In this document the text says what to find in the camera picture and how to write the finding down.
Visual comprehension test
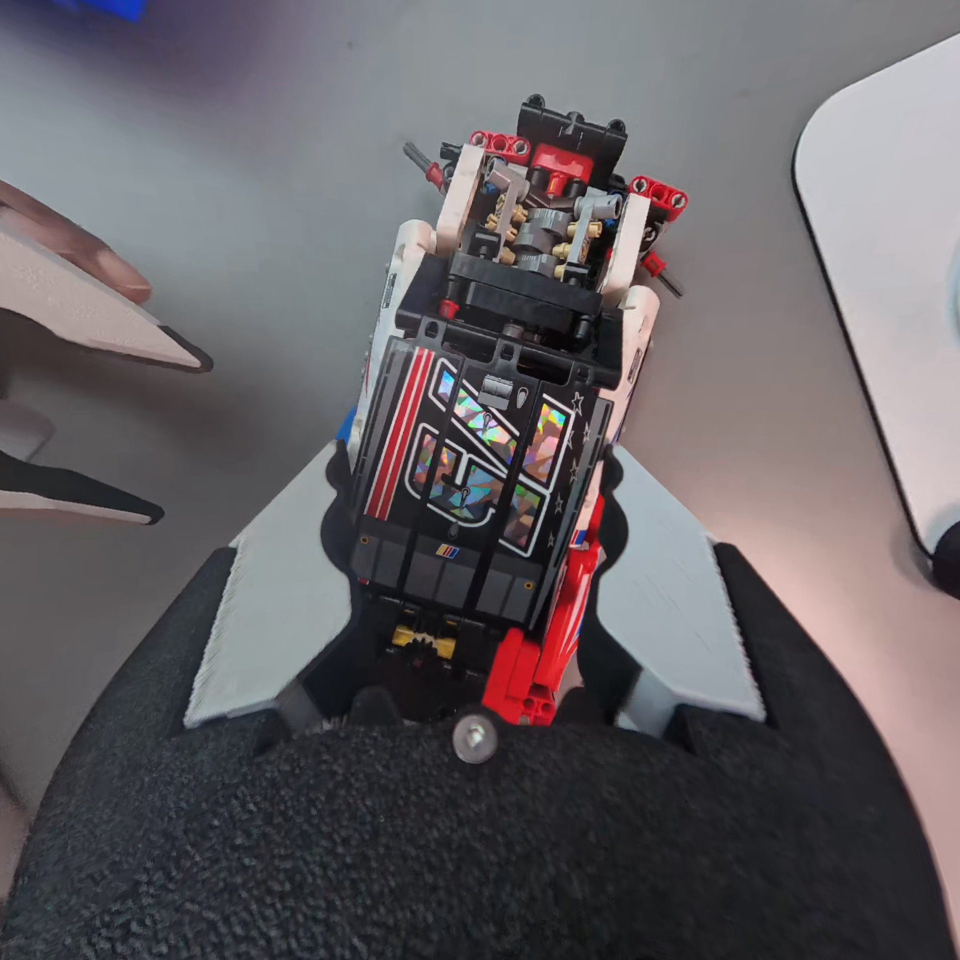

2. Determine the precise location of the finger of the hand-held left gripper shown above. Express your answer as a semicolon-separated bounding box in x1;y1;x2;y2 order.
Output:
0;403;166;528
0;213;215;374

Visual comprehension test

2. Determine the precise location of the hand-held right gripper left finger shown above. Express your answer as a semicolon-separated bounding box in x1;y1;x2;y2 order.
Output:
183;441;355;730

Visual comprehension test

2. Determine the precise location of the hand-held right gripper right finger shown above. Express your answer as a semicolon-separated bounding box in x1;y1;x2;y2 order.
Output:
591;444;768;741

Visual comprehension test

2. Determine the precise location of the brick-built toy race car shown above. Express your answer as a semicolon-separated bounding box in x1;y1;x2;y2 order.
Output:
348;93;691;732

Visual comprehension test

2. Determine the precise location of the grey desk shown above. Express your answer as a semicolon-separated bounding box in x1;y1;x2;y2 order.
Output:
0;0;960;834

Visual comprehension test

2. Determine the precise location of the white desk mat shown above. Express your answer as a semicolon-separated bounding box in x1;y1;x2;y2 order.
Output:
792;33;960;562

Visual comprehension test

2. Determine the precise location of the person's left hand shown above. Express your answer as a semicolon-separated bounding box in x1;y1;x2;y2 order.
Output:
0;178;156;306

